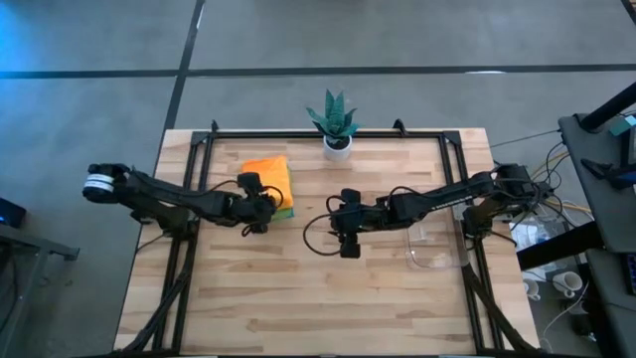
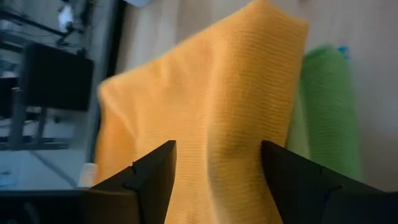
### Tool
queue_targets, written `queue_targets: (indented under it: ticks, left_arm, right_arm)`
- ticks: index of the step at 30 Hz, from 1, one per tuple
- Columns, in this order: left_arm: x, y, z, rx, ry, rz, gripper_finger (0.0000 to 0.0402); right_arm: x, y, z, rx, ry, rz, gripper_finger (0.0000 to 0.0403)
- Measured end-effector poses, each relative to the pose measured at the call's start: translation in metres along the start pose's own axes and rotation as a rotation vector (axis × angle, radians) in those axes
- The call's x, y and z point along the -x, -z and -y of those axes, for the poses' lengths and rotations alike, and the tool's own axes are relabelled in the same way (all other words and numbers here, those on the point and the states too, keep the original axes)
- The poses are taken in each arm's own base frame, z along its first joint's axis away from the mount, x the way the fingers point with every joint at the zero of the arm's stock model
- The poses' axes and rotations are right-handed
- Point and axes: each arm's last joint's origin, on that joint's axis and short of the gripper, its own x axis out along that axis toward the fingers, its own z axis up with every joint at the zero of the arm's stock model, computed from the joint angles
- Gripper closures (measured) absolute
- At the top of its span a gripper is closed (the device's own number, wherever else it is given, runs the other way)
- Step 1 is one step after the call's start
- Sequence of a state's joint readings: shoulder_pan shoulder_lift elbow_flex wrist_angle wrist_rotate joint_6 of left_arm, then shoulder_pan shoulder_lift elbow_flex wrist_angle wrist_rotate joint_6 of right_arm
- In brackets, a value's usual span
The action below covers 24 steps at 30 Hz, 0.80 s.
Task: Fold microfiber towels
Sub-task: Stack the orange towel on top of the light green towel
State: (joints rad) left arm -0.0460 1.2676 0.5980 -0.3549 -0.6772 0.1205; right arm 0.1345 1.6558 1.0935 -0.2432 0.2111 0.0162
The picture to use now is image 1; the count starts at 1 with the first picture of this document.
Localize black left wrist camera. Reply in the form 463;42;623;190
237;171;264;193

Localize teal object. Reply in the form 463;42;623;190
609;114;636;138

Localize black pole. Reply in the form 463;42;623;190
579;82;636;133

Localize black desk device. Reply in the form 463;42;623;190
580;157;636;191

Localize black right camera cable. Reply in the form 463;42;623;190
302;194;347;258

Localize black left camera cable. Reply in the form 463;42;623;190
203;178;285;238

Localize white mug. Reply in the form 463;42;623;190
523;277;544;302
552;270;584;299

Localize dark grey desk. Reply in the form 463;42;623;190
558;112;636;255

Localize clear plastic bag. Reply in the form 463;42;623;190
508;218;554;253

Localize green snake plant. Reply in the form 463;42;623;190
305;89;364;141

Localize black floor beam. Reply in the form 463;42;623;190
516;221;610;272

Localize grey side desk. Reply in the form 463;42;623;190
0;223;80;263

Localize clear plastic bin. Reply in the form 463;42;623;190
403;213;471;272

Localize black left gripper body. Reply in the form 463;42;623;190
229;191;279;236

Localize black camera cable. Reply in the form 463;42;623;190
302;194;347;258
203;178;285;238

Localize black aluminium rig frame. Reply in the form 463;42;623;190
112;117;543;358

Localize white plant pot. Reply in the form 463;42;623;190
322;133;354;163

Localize black box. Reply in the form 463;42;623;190
0;197;29;230

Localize orange microfiber towel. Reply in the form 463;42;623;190
240;154;294;210

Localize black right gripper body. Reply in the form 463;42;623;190
327;187;387;245

